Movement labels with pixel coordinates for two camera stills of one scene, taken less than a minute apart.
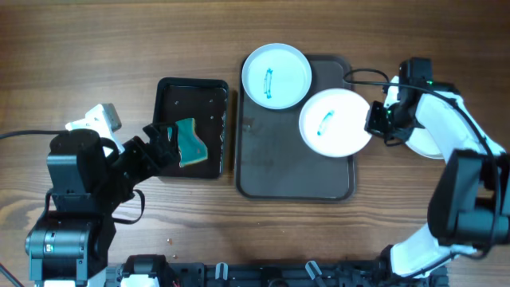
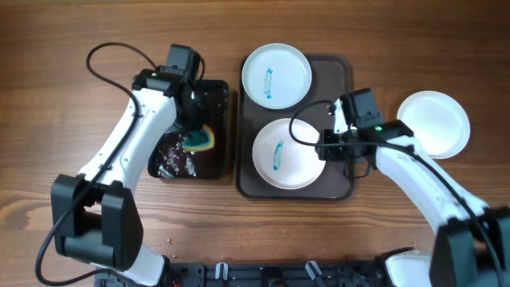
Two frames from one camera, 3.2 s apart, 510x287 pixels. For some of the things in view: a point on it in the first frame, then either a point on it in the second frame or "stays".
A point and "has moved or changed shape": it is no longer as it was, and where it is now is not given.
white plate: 332,122 has moved or changed shape
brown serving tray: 272,161 stays
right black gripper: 373,125 → 327,153
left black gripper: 167,150 → 202,100
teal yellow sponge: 191,148 has moved or changed shape
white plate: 276,76 stays
